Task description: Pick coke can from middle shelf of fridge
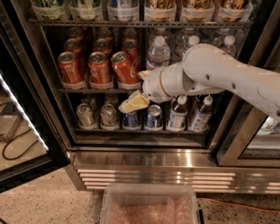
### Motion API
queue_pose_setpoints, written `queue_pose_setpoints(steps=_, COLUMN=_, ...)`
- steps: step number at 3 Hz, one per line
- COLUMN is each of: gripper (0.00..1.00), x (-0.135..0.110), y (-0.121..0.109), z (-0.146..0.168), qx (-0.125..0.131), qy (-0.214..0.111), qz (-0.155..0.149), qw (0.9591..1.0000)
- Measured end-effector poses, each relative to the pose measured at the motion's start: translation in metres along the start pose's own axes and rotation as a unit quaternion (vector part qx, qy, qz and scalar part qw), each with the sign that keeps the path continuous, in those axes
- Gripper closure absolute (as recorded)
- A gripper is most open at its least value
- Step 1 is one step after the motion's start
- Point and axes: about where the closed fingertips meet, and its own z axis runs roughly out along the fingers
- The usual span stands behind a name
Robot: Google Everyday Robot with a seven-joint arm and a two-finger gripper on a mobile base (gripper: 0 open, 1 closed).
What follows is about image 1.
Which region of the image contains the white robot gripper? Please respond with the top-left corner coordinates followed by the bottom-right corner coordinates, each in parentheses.
top-left (119, 66), bottom-right (173, 113)

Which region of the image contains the red coke can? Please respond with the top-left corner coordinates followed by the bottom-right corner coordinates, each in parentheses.
top-left (96, 27), bottom-right (115, 41)
top-left (121, 40), bottom-right (141, 71)
top-left (88, 51), bottom-right (112, 85)
top-left (58, 51), bottom-right (83, 84)
top-left (63, 38), bottom-right (86, 75)
top-left (93, 38), bottom-right (112, 57)
top-left (66, 27), bottom-right (85, 41)
top-left (121, 28), bottom-right (139, 41)
top-left (111, 51), bottom-right (140, 85)

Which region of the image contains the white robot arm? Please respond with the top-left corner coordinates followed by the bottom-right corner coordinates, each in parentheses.
top-left (119, 44), bottom-right (280, 122)

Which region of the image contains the blue can bottom right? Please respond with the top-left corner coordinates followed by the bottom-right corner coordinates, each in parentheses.
top-left (145, 105), bottom-right (163, 131)

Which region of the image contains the blue can bottom left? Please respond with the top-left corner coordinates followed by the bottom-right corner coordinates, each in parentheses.
top-left (123, 111), bottom-right (140, 129)

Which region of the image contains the silver can bottom left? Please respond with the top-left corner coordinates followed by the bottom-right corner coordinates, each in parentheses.
top-left (76, 104), bottom-right (94, 126)

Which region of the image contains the stainless steel fridge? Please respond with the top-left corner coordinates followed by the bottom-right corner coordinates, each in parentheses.
top-left (1, 0), bottom-right (280, 194)

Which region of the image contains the clear water bottle front middle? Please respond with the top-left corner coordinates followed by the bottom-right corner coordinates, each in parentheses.
top-left (182, 35), bottom-right (200, 55)

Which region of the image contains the clear water bottle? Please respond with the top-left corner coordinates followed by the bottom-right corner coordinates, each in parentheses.
top-left (146, 36), bottom-right (171, 70)
top-left (182, 35), bottom-right (200, 55)
top-left (221, 35), bottom-right (236, 57)

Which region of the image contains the open glass fridge door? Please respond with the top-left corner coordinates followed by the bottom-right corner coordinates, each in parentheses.
top-left (0, 0), bottom-right (68, 194)

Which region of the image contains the clear water bottle front left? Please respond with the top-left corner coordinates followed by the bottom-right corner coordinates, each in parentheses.
top-left (146, 36), bottom-right (171, 70)

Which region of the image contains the brown tea bottle left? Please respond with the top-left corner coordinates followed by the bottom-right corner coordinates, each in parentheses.
top-left (167, 95), bottom-right (188, 132)

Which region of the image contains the brown tea bottle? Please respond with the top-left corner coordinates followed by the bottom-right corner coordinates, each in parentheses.
top-left (167, 95), bottom-right (188, 132)
top-left (189, 95), bottom-right (214, 133)

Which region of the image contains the brown tea bottle right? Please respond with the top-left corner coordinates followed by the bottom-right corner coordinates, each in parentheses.
top-left (189, 95), bottom-right (214, 133)

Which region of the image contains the clear water bottle front right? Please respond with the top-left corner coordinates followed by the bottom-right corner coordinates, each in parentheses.
top-left (221, 35), bottom-right (236, 57)

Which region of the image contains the clear plastic bin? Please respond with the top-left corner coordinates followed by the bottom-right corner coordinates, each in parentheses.
top-left (100, 183), bottom-right (201, 224)

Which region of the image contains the orange cable on floor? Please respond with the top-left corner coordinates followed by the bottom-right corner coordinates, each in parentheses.
top-left (197, 197), bottom-right (280, 214)

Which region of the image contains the black cable on floor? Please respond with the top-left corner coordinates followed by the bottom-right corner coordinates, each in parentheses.
top-left (0, 101), bottom-right (41, 161)

